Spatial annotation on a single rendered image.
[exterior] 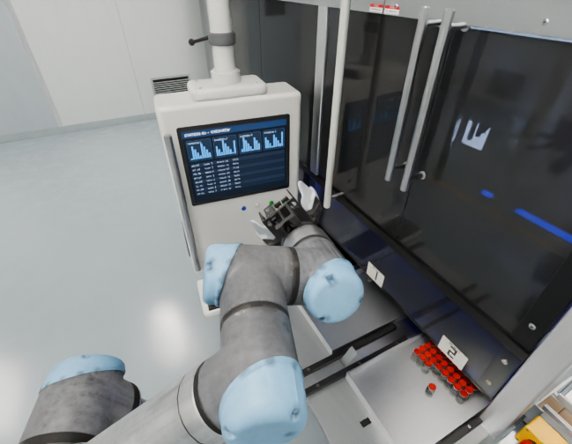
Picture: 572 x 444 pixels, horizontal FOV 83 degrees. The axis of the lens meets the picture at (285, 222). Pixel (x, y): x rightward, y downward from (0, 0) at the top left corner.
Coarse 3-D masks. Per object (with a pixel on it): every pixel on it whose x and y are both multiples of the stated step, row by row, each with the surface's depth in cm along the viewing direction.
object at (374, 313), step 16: (368, 288) 130; (368, 304) 124; (384, 304) 124; (352, 320) 118; (368, 320) 118; (384, 320) 118; (400, 320) 118; (320, 336) 111; (336, 336) 113; (352, 336) 113
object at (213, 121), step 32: (160, 96) 111; (192, 96) 105; (224, 96) 108; (256, 96) 111; (288, 96) 114; (160, 128) 106; (192, 128) 108; (224, 128) 112; (256, 128) 116; (288, 128) 120; (192, 160) 115; (224, 160) 119; (256, 160) 124; (288, 160) 129; (192, 192) 122; (224, 192) 126; (256, 192) 132; (192, 224) 130; (224, 224) 136
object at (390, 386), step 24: (384, 360) 106; (408, 360) 106; (360, 384) 100; (384, 384) 100; (408, 384) 100; (384, 408) 94; (408, 408) 94; (432, 408) 94; (456, 408) 94; (480, 408) 91; (384, 432) 88; (408, 432) 89; (432, 432) 89
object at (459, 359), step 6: (444, 336) 94; (444, 342) 95; (450, 342) 93; (444, 348) 96; (450, 348) 93; (456, 348) 91; (450, 354) 94; (456, 354) 92; (462, 354) 90; (456, 360) 93; (462, 360) 91; (462, 366) 91
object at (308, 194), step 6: (300, 186) 64; (306, 186) 65; (306, 192) 65; (312, 192) 66; (306, 198) 64; (312, 198) 65; (318, 198) 66; (306, 204) 63; (312, 204) 63; (306, 210) 63
